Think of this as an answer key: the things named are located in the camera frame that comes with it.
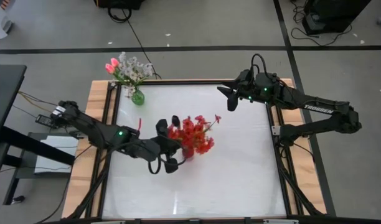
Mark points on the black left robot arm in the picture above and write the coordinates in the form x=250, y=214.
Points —
x=84, y=124

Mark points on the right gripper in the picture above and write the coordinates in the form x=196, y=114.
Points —
x=249, y=88

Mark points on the black aluminium table frame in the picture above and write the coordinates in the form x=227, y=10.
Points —
x=193, y=82

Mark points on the large red flower bunch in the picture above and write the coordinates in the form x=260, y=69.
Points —
x=193, y=133

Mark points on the black computer tower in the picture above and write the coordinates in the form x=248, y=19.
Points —
x=333, y=15

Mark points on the small white blossom bunch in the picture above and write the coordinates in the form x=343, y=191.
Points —
x=131, y=71

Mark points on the black desk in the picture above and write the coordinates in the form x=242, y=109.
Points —
x=7, y=93

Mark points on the silver corner bracket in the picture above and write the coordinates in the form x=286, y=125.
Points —
x=275, y=130

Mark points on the black equipment box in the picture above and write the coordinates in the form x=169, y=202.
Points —
x=119, y=3

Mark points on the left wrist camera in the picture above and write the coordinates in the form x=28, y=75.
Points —
x=171, y=165

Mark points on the green glass vase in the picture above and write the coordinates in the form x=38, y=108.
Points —
x=138, y=99

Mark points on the pink tulip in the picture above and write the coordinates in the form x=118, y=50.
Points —
x=115, y=62
x=109, y=68

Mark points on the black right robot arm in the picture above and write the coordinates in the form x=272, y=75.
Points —
x=318, y=107

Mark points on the black power brick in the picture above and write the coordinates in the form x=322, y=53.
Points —
x=46, y=120

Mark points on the black desk foot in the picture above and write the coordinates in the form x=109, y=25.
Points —
x=17, y=199

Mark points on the white flat box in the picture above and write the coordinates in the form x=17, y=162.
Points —
x=56, y=155

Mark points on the red ribbed glass vase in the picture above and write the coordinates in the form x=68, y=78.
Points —
x=188, y=153

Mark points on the white daisy bunch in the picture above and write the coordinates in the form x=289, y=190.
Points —
x=147, y=67

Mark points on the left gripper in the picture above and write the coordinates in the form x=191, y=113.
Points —
x=165, y=146

